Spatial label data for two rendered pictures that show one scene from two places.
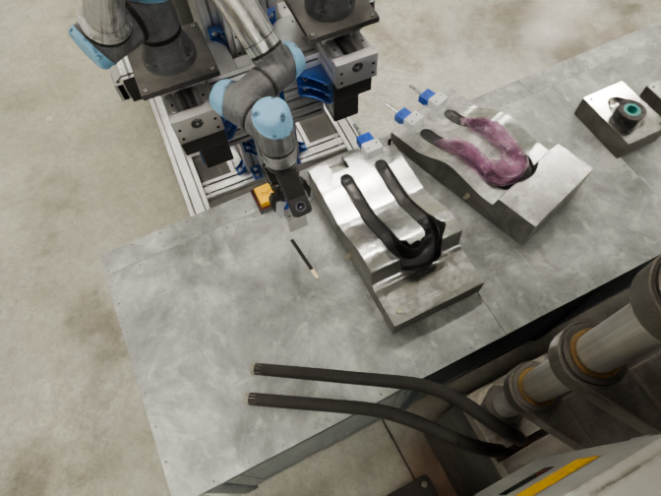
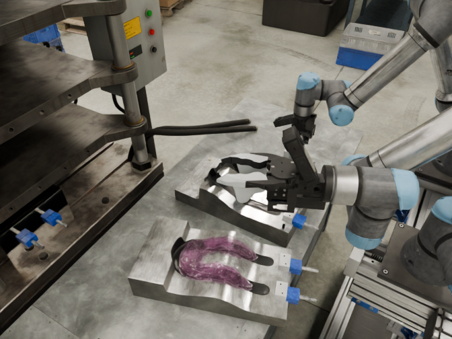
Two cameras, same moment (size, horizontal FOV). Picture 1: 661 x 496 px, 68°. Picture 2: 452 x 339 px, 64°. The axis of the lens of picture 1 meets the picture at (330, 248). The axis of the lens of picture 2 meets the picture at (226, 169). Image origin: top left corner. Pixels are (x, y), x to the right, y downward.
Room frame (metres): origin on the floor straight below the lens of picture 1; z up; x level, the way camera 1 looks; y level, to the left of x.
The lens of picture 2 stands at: (1.42, -0.87, 1.92)
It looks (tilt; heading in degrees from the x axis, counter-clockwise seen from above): 42 degrees down; 142
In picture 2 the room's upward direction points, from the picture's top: straight up
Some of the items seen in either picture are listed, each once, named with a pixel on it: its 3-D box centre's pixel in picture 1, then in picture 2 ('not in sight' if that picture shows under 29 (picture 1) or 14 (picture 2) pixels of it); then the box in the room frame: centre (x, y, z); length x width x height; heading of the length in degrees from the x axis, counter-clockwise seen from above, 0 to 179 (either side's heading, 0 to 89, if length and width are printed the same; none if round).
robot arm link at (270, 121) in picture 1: (272, 127); (307, 89); (0.67, 0.10, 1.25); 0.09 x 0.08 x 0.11; 48
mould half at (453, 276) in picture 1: (390, 224); (243, 190); (0.64, -0.17, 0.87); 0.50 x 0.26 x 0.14; 22
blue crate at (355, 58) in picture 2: not in sight; (367, 54); (-0.72, 2.87, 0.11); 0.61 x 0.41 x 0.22; 23
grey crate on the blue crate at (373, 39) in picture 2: not in sight; (371, 39); (-0.72, 2.87, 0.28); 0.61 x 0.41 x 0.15; 23
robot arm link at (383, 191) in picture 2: not in sight; (382, 189); (1.21, -0.34, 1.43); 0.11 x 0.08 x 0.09; 45
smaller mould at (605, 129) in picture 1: (619, 119); not in sight; (0.96, -0.91, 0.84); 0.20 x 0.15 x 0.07; 22
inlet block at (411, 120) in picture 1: (401, 115); (298, 267); (1.02, -0.25, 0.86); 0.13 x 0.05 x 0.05; 39
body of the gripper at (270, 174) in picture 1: (282, 171); (302, 125); (0.67, 0.10, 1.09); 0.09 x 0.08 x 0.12; 22
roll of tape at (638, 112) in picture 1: (629, 113); not in sight; (0.93, -0.90, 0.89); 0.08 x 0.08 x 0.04
